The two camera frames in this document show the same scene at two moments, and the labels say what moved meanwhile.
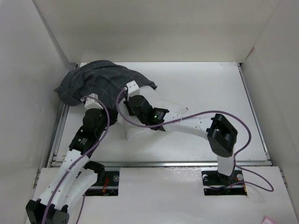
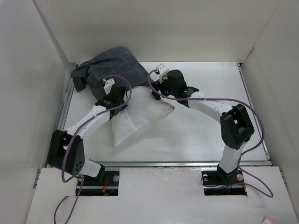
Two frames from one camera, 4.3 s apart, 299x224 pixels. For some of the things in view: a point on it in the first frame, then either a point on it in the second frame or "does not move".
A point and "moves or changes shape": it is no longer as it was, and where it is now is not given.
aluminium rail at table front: x=185 y=163 does not move
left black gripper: x=103 y=112 -> x=122 y=102
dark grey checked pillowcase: x=101 y=83 moves or changes shape
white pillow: x=134 y=128 moves or changes shape
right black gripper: x=126 y=101 -> x=158 y=86
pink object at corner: x=266 y=220 does not move
